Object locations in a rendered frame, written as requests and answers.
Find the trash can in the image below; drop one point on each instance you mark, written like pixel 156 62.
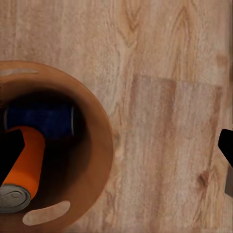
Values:
pixel 76 168

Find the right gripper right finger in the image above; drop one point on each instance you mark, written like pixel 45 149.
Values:
pixel 225 144

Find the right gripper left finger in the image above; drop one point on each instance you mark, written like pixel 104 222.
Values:
pixel 11 146

